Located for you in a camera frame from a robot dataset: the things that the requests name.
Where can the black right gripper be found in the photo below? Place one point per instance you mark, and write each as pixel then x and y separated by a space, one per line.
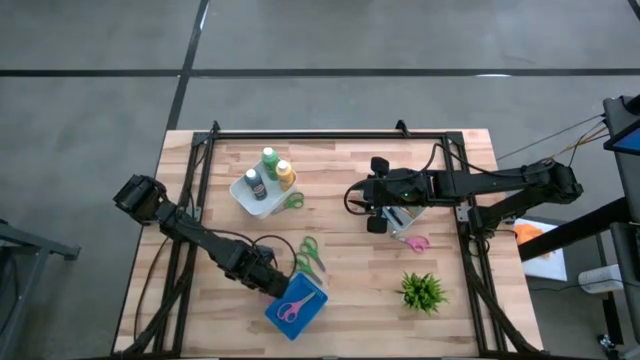
pixel 405 190

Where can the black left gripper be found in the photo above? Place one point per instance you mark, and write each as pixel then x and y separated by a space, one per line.
pixel 255 267

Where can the grey plastic bin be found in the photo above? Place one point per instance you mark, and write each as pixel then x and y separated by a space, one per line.
pixel 417 219

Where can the blue slotted plastic basket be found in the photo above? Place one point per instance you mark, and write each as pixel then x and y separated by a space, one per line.
pixel 312 306

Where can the yellow paint bottle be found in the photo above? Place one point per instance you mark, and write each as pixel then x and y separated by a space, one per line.
pixel 286 177

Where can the black paint bottle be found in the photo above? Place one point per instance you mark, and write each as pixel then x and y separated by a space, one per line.
pixel 257 187

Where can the green paint bottle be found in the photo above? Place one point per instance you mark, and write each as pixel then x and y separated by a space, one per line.
pixel 271 162

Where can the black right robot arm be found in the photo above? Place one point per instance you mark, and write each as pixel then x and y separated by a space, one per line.
pixel 500 185

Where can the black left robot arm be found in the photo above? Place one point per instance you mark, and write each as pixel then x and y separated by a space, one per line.
pixel 190 232

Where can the white plastic bin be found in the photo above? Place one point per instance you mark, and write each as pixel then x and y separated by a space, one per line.
pixel 272 205

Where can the green plant in white pot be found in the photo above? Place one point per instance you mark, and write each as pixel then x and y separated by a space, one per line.
pixel 422 292

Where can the orange cloth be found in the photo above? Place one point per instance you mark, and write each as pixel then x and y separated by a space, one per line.
pixel 530 234

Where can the white board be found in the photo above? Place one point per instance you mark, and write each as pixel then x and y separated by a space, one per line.
pixel 547 267

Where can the black diagonal beam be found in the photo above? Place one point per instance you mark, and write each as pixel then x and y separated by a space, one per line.
pixel 575 230

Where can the grey metal stand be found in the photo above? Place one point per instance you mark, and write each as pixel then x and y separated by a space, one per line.
pixel 35 240

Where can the white roll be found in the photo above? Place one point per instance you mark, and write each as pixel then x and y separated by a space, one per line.
pixel 600 279

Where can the dark grey equipment stand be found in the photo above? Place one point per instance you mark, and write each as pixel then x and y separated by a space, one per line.
pixel 627 240

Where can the blue screen tablet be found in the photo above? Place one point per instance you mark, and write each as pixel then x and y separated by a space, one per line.
pixel 629 142

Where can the silver mounting bracket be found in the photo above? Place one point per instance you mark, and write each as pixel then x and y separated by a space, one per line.
pixel 462 214

